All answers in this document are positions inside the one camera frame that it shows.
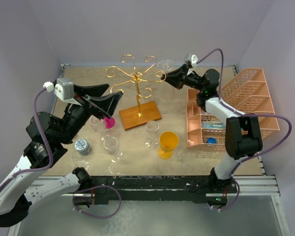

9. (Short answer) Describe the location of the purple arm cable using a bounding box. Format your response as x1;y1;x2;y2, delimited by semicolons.
0;88;55;205
196;48;293;177

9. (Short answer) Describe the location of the gold wire wine glass rack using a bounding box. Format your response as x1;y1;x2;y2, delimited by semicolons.
105;54;162;131

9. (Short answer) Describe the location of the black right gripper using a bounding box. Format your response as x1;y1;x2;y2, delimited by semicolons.
161;64;205;92

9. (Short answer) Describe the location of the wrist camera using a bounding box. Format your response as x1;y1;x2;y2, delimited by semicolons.
43;78;78;104
184;53;198;68

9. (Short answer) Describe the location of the small round tin can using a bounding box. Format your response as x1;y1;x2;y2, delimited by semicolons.
74;138;91;155

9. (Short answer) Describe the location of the orange plastic goblet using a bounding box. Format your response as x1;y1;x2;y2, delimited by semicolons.
158;131;179;159

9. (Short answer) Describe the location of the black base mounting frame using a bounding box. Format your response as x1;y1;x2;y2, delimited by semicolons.
61;175;236;206

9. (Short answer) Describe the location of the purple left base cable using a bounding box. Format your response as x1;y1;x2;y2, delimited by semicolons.
72;184;122;218

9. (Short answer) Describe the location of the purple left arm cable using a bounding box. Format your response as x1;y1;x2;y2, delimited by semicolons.
0;88;55;205

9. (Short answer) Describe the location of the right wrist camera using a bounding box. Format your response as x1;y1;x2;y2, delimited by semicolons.
184;53;198;68

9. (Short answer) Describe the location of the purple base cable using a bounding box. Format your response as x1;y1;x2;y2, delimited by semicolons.
72;184;122;218
210;177;241;212

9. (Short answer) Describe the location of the light blue packet in organizer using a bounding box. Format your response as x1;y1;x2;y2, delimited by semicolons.
202;121;226;129

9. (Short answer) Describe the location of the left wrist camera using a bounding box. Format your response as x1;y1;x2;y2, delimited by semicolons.
43;78;78;104

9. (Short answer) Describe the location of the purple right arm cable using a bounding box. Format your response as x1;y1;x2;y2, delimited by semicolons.
196;48;293;177

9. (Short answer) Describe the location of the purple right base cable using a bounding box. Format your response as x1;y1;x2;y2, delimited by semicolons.
210;177;241;212

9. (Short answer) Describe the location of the pink plastic goblet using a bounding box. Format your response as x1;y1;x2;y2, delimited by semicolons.
104;117;116;129

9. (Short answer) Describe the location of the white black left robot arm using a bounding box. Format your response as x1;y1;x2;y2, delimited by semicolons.
0;82;123;228

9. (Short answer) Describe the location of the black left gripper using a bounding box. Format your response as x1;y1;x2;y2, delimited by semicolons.
59;83;123;144

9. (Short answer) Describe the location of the blue cap in organizer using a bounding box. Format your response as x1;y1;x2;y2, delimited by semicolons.
206;137;217;144

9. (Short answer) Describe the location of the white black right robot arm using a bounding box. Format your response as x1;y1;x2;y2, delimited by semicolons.
161;64;263;192

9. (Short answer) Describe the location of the clear wine glass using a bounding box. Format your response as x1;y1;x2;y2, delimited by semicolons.
157;59;175;102
145;120;159;150
103;136;123;163
89;116;107;141

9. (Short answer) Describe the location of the peach plastic file organizer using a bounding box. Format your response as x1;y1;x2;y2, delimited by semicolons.
186;68;275;151

